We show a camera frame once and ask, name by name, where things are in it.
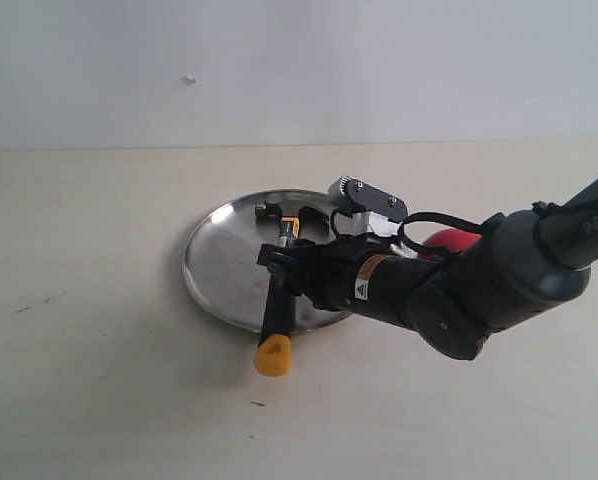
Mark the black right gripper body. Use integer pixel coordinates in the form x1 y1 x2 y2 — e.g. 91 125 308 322
278 238 429 320

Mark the yellow black claw hammer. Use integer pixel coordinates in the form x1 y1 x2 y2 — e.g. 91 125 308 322
254 200 329 377

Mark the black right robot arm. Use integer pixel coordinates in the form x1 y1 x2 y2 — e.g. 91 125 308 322
255 177 598 376

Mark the red dome push button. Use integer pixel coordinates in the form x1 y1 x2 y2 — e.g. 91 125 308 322
423 228 481 253

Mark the round steel plate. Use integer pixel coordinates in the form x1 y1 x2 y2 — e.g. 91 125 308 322
181 189 334 333

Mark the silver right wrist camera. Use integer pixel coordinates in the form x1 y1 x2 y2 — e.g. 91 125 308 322
327 176 408 238

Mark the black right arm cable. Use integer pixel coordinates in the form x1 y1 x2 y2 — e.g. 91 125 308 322
328 207 485 259

